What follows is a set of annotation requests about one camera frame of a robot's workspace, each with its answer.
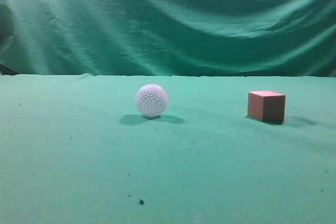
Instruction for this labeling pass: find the red cube block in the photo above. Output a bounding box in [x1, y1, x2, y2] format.
[247, 90, 286, 122]

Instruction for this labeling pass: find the white dimpled ball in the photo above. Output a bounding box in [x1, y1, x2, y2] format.
[135, 84, 169, 118]

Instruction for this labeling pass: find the green backdrop cloth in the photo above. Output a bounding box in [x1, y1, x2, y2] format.
[1, 0, 335, 77]

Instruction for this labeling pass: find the green table cloth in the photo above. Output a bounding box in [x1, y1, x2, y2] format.
[1, 74, 335, 223]

